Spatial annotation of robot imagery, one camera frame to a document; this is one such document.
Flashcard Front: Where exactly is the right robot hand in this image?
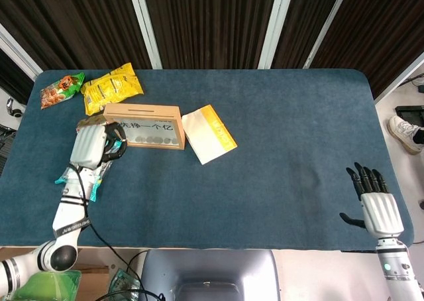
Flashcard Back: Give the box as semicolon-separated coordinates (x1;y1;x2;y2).
339;162;405;239

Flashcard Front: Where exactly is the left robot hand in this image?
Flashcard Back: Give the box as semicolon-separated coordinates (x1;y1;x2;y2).
69;121;129;170

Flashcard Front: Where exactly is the teal transparent snack bag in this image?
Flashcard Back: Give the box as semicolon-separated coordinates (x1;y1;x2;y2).
54;140;123;203

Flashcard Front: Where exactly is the yellow snack bag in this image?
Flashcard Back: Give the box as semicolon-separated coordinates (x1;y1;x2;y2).
80;62;145;115

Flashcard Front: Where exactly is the green snack bag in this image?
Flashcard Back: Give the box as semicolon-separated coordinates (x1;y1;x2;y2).
40;72;86;110

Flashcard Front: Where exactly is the white and black caster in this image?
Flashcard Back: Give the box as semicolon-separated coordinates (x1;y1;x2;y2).
5;97;26;118

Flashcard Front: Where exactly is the white sneaker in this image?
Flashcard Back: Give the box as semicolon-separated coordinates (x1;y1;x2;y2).
387;115;423;155

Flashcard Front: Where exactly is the black flat device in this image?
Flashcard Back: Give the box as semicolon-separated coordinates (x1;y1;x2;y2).
394;105;424;128

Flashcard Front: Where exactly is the yellow and white paper packet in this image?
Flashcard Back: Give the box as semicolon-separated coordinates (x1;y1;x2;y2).
181;104;238;166

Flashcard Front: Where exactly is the brown cardboard box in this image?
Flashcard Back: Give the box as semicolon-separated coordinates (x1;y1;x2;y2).
78;264;110;301

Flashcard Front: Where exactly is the green printed snack packet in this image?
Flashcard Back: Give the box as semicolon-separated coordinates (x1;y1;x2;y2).
107;269;142;301

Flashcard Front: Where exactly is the green plastic bag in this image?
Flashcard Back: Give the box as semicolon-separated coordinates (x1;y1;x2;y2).
13;269;82;301

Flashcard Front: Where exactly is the blue tablecloth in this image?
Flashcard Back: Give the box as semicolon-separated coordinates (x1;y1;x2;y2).
0;68;415;251

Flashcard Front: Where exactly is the grey robot torso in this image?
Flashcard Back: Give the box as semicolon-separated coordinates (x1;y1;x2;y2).
140;249;281;301

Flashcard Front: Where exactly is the wooden coin box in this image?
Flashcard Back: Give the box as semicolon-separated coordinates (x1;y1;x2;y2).
103;103;186;151

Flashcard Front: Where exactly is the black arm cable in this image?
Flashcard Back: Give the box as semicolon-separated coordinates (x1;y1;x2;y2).
69;164;166;301

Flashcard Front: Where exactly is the white divider frame post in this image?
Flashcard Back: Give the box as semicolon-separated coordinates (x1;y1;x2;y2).
302;0;352;70
127;0;163;70
0;23;44;80
374;50;424;103
257;0;296;70

